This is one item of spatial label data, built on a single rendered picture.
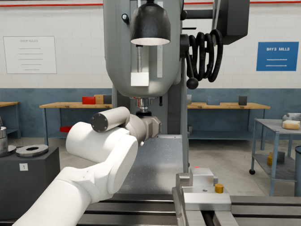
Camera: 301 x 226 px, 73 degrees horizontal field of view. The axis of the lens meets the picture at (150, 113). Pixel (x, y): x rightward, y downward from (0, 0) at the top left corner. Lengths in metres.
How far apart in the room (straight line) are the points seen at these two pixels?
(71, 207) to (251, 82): 5.07
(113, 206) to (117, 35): 0.53
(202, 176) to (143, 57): 0.37
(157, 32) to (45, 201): 0.29
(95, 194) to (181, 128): 0.72
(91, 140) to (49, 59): 5.07
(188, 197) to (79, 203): 0.35
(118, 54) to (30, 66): 5.17
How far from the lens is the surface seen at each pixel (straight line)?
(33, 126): 5.74
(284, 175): 2.84
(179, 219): 0.68
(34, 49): 5.61
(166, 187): 0.94
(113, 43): 0.53
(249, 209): 0.80
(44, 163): 0.69
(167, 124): 0.99
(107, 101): 4.41
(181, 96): 0.97
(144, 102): 0.57
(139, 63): 0.47
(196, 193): 0.62
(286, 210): 0.85
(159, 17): 0.36
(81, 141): 0.39
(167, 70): 0.51
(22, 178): 0.74
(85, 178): 0.32
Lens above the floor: 1.35
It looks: 9 degrees down
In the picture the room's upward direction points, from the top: straight up
